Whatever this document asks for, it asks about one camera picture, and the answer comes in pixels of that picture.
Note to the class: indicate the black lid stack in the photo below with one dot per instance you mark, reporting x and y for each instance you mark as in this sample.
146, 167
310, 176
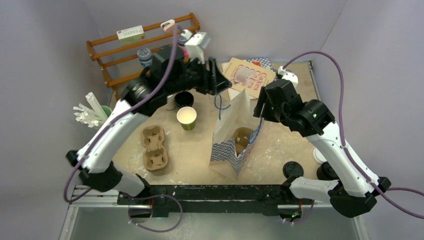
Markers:
326, 173

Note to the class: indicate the pink white small tool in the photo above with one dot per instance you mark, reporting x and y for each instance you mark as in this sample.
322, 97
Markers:
168, 25

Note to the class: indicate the blue patterned jar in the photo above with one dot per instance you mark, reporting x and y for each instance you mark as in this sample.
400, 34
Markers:
181, 40
145, 57

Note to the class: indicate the white cup lid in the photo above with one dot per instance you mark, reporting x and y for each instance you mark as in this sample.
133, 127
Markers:
318, 156

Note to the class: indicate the blue checkered paper bag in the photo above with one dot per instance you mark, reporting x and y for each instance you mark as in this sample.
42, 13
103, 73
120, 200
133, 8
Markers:
223, 158

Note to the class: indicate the green paper coffee cup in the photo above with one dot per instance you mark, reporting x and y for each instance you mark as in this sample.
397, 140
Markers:
187, 116

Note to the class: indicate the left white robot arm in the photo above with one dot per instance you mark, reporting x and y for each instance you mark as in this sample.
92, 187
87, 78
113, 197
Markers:
168, 74

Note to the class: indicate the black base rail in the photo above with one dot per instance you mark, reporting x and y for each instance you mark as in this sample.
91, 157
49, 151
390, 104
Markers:
265, 199

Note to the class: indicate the beige cakes paper bag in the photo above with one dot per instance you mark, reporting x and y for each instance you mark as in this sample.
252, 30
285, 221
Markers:
247, 76

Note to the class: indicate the white green box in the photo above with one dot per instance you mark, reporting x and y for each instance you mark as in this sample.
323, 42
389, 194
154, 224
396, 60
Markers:
131, 35

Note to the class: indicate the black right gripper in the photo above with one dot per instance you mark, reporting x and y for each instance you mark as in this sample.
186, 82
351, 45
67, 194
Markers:
265, 99

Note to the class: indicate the white wrapped straws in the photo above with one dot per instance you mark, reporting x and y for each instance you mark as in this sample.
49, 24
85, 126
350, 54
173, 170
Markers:
93, 116

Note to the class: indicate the blue patterned jar left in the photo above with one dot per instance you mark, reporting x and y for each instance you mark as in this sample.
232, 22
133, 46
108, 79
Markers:
145, 57

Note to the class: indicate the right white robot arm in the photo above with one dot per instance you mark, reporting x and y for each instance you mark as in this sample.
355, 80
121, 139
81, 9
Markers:
354, 192

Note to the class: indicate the brown pulp cup carrier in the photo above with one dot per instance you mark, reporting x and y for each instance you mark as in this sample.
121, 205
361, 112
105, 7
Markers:
155, 157

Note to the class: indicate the green straw holder cup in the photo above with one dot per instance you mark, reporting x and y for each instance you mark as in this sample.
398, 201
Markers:
107, 110

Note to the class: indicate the black cup lid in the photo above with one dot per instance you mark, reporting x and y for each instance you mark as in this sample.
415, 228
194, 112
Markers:
292, 169

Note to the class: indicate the single brown pulp carrier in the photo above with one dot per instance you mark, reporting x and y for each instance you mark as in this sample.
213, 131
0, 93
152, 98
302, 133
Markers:
241, 138

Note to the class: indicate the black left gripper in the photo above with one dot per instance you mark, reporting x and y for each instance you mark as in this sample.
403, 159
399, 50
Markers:
213, 81

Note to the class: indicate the black paper cup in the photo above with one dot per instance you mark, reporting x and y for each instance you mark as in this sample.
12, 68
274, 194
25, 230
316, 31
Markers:
184, 99

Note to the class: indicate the blue patterned jar right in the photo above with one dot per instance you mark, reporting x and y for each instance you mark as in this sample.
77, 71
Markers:
181, 40

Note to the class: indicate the wooden three-tier shelf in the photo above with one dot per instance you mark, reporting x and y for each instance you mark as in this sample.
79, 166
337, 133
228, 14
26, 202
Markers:
129, 57

